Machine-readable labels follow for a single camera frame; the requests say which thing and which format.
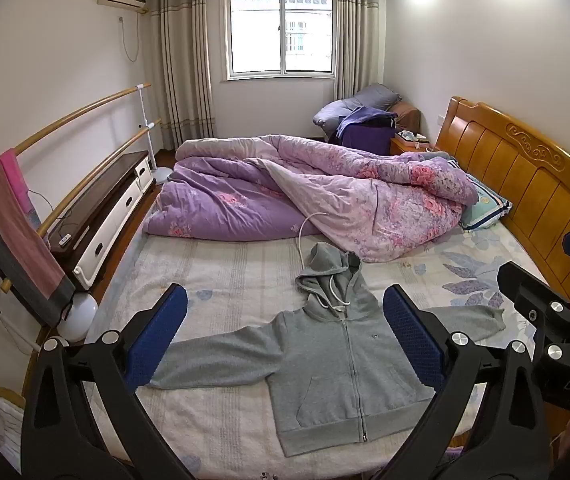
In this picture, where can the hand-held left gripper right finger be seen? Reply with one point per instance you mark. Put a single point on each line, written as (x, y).
(412, 335)

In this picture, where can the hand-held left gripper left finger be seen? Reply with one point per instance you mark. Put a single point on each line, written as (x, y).
(160, 332)

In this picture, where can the grey zip hoodie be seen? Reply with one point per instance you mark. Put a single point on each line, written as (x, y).
(335, 360)

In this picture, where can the purple clothes pile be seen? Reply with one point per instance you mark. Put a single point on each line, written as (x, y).
(365, 132)

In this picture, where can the bed with pale patterned sheet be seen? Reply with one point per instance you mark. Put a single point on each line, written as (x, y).
(225, 285)

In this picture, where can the white round lamp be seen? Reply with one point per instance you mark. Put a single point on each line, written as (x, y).
(77, 320)

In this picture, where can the patterned pillow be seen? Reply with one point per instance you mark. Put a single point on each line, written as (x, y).
(487, 207)

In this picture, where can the wooden headboard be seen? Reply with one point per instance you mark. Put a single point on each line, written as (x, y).
(530, 180)

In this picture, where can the dark topped white cabinet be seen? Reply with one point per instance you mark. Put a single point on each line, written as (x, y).
(110, 205)

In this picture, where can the purple floral quilt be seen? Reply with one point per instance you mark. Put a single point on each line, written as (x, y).
(355, 185)

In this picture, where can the grey and mauve striped towel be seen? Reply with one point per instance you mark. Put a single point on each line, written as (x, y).
(15, 245)

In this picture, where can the wooden barre bar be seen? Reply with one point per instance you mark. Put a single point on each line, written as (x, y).
(100, 170)
(75, 117)

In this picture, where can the wooden nightstand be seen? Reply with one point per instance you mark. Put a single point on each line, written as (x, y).
(410, 147)

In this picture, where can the white barre stand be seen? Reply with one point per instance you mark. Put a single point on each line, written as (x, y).
(146, 130)

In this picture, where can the bright pink towel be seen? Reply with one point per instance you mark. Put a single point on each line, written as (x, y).
(15, 185)

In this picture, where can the brown chair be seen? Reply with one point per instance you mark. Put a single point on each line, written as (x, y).
(407, 115)

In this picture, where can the grey cushion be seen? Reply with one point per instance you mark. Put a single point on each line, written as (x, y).
(360, 100)

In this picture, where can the grey striped curtain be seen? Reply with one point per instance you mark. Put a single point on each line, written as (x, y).
(360, 35)
(182, 60)

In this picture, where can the window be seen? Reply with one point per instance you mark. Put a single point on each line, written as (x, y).
(280, 27)

